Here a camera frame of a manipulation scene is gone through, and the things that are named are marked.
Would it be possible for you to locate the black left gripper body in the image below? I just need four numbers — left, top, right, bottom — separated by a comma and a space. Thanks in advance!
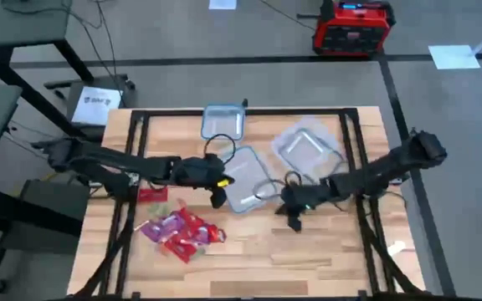
173, 153, 232, 191

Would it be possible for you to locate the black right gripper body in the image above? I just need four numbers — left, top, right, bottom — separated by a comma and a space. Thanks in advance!
281, 181, 338, 212

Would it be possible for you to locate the large clear plastic container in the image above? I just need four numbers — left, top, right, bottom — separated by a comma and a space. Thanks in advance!
223, 145, 283, 215

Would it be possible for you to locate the medium teal-rimmed plastic lid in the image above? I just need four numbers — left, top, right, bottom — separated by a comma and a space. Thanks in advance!
269, 118, 347, 184

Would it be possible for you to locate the purple candy pack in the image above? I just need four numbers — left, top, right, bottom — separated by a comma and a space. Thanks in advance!
139, 212, 187, 244
189, 224, 212, 246

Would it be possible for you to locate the small clear plastic container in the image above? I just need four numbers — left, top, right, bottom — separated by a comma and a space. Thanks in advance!
200, 103, 247, 142

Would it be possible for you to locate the clear container with blue rim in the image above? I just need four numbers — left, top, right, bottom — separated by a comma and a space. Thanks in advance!
200, 103, 247, 142

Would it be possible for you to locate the white tape piece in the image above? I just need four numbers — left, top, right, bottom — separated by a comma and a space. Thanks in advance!
386, 239, 408, 258

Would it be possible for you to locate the white printed paper sheet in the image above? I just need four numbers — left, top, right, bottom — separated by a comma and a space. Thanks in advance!
70, 85, 124, 127

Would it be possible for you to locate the red black power station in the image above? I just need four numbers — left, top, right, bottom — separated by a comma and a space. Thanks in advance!
311, 0, 397, 59

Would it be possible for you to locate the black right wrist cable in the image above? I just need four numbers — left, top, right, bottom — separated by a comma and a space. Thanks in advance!
252, 170, 304, 202

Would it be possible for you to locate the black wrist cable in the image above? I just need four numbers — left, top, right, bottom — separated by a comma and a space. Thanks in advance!
252, 170, 304, 202
203, 133, 238, 164

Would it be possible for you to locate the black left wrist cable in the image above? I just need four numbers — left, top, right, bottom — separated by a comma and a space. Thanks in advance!
203, 133, 238, 164

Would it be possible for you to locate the black metal table frame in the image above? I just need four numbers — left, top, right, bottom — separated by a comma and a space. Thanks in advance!
68, 106, 428, 301

